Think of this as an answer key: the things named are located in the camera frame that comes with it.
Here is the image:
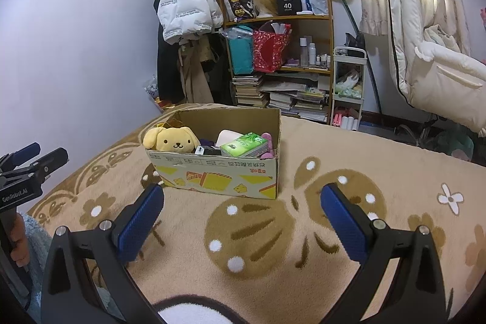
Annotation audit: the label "wooden shelf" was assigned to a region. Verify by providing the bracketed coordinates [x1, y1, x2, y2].
[220, 0, 335, 120]

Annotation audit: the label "red patterned bag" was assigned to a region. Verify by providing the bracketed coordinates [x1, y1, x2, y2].
[252, 22, 292, 73]

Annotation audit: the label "cream coat on chair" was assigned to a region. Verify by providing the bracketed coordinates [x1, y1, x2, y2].
[376, 0, 486, 137]

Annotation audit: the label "pastel plush toys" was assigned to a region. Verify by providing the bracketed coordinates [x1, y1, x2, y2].
[336, 70, 361, 99]

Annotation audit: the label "yellow plush dog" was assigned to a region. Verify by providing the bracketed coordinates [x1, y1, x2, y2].
[143, 123, 201, 153]

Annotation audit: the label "teal bag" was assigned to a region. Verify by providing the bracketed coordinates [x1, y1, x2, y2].
[226, 26, 254, 76]

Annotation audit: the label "black hanging coat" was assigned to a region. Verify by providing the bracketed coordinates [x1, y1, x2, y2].
[154, 0, 211, 101]

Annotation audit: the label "pink and white bottles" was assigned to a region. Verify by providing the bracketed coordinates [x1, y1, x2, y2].
[333, 111, 359, 131]

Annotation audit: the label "group of toiletry bottles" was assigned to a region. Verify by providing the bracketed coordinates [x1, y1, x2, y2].
[298, 37, 331, 68]

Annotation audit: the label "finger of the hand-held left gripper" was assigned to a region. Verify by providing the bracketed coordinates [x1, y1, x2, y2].
[23, 147, 70, 182]
[0, 142, 42, 173]

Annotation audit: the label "white rolling cart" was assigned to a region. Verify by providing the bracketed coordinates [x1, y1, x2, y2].
[330, 46, 367, 131]

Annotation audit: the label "person's left hand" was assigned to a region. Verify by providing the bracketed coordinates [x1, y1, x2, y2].
[9, 212, 29, 268]

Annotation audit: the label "printed cardboard box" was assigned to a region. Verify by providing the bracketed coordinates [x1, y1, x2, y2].
[143, 107, 282, 200]

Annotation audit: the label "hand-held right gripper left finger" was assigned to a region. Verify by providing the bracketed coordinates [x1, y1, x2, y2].
[41, 183, 166, 324]

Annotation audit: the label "beige hanging coat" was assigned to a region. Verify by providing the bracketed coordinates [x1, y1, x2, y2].
[178, 41, 215, 105]

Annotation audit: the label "green tissue pack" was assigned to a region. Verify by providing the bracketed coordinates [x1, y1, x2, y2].
[220, 132, 268, 158]

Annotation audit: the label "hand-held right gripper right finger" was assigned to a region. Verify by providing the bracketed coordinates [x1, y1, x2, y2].
[320, 183, 449, 324]

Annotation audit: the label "person's left forearm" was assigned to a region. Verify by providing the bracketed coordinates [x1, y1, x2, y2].
[19, 212, 52, 324]

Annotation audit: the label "black box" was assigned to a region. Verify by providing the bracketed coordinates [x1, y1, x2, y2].
[275, 0, 302, 15]

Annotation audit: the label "pink plush bear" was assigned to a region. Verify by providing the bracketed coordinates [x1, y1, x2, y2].
[260, 133, 275, 159]

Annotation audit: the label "stack of books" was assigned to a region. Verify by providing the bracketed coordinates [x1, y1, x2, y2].
[231, 73, 329, 123]

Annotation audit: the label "green mop handle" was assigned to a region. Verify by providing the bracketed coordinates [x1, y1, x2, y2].
[338, 0, 380, 116]

